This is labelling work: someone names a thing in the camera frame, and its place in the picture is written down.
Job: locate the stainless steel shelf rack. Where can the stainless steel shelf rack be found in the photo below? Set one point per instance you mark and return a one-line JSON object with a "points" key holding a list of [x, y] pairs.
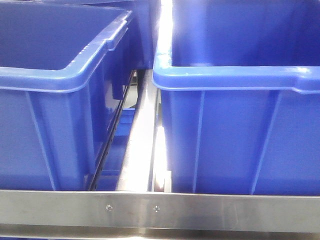
{"points": [[143, 207]]}

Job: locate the blue bin lower middle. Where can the blue bin lower middle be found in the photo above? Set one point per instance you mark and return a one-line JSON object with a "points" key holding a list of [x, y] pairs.
{"points": [[114, 159]]}

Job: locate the blue plastic bin middle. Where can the blue plastic bin middle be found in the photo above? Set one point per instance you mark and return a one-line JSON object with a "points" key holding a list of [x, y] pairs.
{"points": [[240, 92]]}

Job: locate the blue plastic bin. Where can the blue plastic bin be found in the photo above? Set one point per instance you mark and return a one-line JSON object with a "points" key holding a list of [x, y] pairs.
{"points": [[62, 73], [240, 92]]}

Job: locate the blue plastic bin left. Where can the blue plastic bin left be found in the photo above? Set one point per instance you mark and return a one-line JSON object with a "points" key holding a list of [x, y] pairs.
{"points": [[62, 73]]}

